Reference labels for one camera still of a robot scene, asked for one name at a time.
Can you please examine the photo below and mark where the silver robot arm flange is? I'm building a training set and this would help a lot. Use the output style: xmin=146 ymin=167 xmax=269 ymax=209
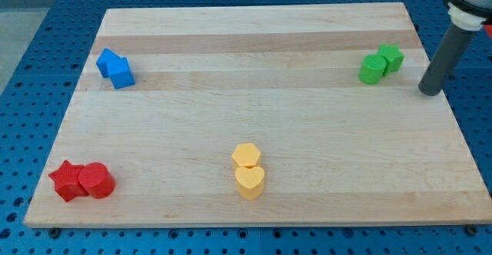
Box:
xmin=444 ymin=0 xmax=491 ymax=31

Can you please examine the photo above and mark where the green star block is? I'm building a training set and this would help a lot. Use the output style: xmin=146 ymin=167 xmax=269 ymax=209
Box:
xmin=377 ymin=44 xmax=404 ymax=76

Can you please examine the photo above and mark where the red star block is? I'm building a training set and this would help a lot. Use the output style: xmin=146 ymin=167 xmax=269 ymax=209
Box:
xmin=48 ymin=160 xmax=88 ymax=202

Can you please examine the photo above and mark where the yellow hexagon block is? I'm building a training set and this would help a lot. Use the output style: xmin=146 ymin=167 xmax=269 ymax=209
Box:
xmin=231 ymin=143 xmax=261 ymax=169

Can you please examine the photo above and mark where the yellow heart block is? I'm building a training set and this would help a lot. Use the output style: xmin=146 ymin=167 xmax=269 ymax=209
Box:
xmin=234 ymin=167 xmax=265 ymax=200

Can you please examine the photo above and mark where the blue cube block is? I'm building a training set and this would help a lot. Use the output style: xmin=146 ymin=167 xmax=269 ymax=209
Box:
xmin=107 ymin=58 xmax=135 ymax=89

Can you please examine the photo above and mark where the green cylinder block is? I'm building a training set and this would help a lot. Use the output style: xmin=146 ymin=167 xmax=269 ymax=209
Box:
xmin=358 ymin=54 xmax=387 ymax=84

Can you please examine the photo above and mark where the blue pentagon block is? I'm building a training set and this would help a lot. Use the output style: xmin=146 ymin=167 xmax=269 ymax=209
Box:
xmin=96 ymin=48 xmax=120 ymax=78

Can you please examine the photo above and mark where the red cylinder block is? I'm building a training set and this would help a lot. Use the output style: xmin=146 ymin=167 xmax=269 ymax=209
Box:
xmin=78 ymin=162 xmax=116 ymax=199

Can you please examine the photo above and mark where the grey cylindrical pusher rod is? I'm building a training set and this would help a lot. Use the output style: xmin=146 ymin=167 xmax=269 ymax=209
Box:
xmin=418 ymin=23 xmax=477 ymax=96

